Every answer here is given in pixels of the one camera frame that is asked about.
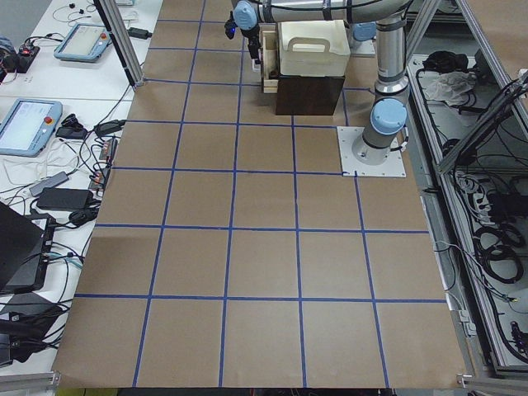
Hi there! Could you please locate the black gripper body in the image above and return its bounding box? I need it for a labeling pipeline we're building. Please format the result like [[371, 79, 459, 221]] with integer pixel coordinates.
[[224, 18, 261, 60]]

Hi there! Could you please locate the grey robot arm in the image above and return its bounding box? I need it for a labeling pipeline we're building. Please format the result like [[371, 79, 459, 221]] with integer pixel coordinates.
[[225, 0, 411, 165]]

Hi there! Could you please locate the white plastic tray box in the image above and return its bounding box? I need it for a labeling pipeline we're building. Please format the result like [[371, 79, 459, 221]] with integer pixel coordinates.
[[278, 20, 351, 77]]

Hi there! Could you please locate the black power adapter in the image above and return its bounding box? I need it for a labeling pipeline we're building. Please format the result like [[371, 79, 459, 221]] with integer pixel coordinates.
[[127, 27, 152, 40]]

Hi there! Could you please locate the far teach pendant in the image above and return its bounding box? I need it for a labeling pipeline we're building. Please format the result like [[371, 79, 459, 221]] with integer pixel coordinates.
[[54, 23, 111, 63]]

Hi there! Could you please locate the teach pendant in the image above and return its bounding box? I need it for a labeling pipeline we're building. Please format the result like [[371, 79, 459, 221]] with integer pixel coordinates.
[[54, 23, 111, 63], [1, 98, 63, 158]]

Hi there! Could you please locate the white crumpled cloth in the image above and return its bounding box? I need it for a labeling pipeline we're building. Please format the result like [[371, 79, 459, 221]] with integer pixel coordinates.
[[424, 71, 477, 106]]

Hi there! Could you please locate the black power brick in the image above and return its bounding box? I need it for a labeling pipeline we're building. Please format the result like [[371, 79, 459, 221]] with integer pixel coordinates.
[[36, 188, 93, 211]]

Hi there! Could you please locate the near teach pendant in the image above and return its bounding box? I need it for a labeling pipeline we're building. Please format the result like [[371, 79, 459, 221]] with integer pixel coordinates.
[[1, 98, 63, 158]]

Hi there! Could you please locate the black laptop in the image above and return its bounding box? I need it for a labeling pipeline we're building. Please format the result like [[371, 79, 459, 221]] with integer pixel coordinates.
[[1, 204, 56, 295]]

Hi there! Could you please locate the aluminium frame post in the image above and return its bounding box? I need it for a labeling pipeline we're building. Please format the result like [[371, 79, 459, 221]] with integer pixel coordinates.
[[93, 0, 144, 89]]

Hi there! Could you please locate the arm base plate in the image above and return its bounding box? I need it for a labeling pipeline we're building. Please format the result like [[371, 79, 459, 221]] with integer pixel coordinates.
[[337, 126, 407, 178]]

